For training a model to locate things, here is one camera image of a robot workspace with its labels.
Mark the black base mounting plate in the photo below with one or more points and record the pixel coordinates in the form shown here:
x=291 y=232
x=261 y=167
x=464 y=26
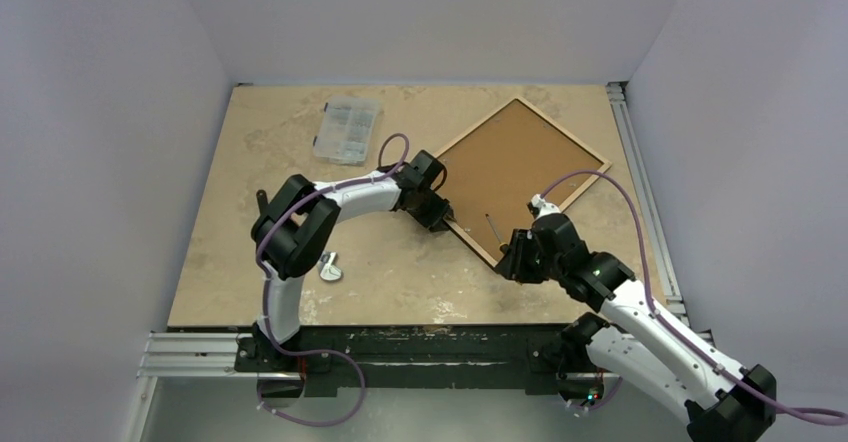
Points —
x=536 y=359

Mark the black wooden picture frame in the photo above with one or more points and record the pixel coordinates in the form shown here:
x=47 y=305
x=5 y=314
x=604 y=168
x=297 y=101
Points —
x=499 y=163

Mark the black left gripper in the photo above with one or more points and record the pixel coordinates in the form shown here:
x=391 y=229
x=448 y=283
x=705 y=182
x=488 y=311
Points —
x=439 y=211

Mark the red handled adjustable wrench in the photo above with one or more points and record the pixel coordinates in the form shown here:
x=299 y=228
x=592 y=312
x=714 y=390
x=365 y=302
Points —
x=329 y=271

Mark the yellow black flathead screwdriver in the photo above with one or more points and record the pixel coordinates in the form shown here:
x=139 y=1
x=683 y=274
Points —
x=502 y=241

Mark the small black handled wrench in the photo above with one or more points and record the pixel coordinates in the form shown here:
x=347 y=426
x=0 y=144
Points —
x=261 y=199

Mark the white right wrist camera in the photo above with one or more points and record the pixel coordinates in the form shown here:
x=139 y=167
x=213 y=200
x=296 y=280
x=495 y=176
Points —
x=539 y=207

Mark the aluminium rail right side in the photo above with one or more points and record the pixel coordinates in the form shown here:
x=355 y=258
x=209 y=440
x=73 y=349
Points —
x=672 y=296

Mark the clear plastic screw organizer box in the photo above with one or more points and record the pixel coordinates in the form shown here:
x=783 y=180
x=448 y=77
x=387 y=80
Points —
x=346 y=130

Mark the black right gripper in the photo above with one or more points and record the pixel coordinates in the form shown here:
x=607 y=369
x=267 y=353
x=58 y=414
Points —
x=515 y=260

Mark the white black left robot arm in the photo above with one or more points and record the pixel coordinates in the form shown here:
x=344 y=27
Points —
x=294 y=226

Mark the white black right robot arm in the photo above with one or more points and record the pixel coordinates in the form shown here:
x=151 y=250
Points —
x=632 y=335

